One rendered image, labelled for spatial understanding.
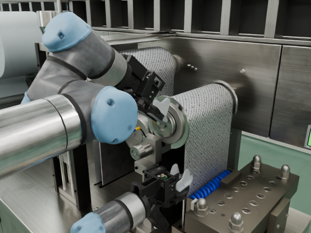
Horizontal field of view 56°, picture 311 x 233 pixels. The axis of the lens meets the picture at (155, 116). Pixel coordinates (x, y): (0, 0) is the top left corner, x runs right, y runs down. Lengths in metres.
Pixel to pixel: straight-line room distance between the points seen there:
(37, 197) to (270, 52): 0.93
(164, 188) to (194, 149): 0.16
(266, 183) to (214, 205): 0.21
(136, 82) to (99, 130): 0.28
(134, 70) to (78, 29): 0.17
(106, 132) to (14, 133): 0.11
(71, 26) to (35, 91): 0.12
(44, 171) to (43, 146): 0.97
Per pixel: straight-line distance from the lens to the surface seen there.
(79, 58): 0.51
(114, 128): 0.38
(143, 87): 0.63
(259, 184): 0.97
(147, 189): 0.68
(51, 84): 0.48
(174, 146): 0.79
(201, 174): 0.89
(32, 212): 1.10
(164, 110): 0.70
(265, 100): 0.99
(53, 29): 0.53
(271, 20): 0.96
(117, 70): 0.56
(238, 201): 0.88
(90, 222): 0.62
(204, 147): 0.86
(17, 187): 1.25
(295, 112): 0.96
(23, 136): 0.34
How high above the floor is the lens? 1.54
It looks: 20 degrees down
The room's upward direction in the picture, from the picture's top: straight up
